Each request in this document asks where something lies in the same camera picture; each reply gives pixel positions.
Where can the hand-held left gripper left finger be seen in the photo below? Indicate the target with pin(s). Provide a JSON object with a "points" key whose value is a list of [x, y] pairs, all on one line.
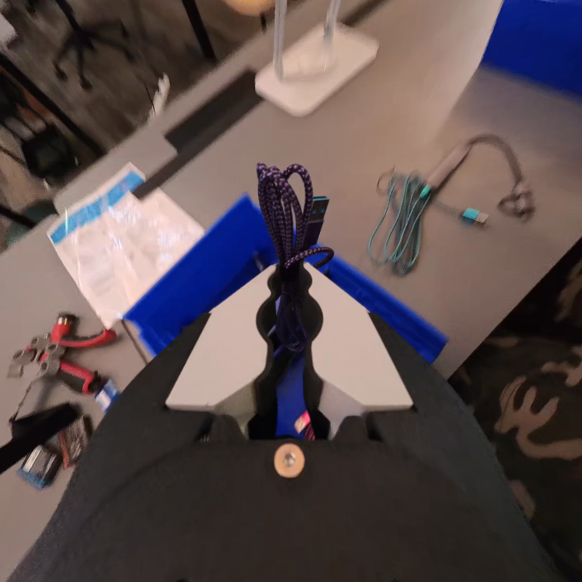
{"points": [[218, 363]]}

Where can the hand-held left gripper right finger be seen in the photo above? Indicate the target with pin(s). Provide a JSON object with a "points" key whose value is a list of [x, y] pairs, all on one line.
{"points": [[359, 363]]}

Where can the blue bin with marker label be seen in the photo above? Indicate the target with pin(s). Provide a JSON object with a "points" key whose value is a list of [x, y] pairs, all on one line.
{"points": [[204, 273]]}

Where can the grey usb hub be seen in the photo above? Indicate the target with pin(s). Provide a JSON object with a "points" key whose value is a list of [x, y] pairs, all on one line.
{"points": [[448, 166]]}

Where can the blue bin with black divider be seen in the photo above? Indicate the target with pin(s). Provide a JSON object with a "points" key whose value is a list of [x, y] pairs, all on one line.
{"points": [[536, 41]]}

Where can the small blue white box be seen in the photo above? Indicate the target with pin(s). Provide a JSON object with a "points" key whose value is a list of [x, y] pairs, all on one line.
{"points": [[107, 394], [38, 468]]}

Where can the red and black tool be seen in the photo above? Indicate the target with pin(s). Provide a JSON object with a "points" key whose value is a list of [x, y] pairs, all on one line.
{"points": [[77, 375], [86, 340]]}

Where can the white printed paper sheet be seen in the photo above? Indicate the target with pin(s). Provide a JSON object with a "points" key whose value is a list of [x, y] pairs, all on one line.
{"points": [[127, 254]]}

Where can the small dark red packet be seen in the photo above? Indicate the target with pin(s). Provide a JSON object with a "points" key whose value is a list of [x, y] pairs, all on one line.
{"points": [[75, 441]]}

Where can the blue and white leaflet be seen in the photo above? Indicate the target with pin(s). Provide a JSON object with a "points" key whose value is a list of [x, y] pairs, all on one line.
{"points": [[91, 213]]}

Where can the white power strip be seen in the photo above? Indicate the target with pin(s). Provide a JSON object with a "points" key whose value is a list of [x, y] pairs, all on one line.
{"points": [[160, 93]]}

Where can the white base acrylic leg stand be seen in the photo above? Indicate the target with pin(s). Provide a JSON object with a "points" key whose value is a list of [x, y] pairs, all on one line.
{"points": [[313, 86]]}

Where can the black office chair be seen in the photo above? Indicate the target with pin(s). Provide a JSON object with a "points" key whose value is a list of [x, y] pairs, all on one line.
{"points": [[79, 41]]}

